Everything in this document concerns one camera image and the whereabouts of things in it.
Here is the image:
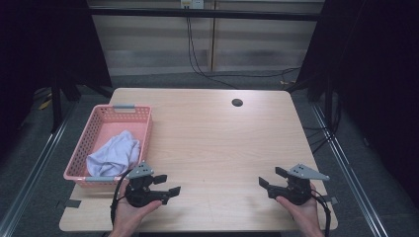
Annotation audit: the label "white wall outlet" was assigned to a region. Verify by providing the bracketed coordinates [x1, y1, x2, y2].
[180, 0, 206, 10]

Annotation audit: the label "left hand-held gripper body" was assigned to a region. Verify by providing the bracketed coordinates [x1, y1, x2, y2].
[124, 161, 171, 208]

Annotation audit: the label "white towel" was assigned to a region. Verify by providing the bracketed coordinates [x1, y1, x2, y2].
[86, 129, 141, 178]

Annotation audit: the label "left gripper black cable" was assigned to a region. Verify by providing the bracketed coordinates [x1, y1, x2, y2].
[110, 169, 132, 228]

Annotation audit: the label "black floor cables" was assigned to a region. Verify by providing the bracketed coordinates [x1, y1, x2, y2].
[302, 98, 342, 154]

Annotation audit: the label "person's right hand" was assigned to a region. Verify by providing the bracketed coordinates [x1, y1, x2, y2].
[276, 184, 325, 236]

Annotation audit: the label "metal floor rail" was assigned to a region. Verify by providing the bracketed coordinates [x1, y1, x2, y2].
[0, 102, 78, 237]
[310, 103, 389, 237]

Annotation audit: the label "person's left hand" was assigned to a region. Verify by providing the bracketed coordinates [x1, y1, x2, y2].
[112, 180, 163, 236]

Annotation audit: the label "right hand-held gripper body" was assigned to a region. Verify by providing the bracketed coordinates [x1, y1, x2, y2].
[268, 163, 330, 206]

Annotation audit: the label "black horizontal bar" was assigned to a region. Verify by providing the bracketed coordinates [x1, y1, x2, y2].
[88, 8, 322, 23]

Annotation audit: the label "black metal stand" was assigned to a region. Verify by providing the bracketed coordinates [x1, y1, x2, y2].
[324, 75, 334, 130]
[49, 77, 64, 133]

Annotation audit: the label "black wall cable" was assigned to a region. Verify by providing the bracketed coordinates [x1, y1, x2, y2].
[186, 16, 300, 90]

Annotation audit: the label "pink plastic basket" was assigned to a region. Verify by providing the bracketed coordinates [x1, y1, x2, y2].
[62, 104, 154, 189]

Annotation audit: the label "yellow strip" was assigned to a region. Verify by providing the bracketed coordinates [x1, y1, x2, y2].
[39, 93, 53, 111]

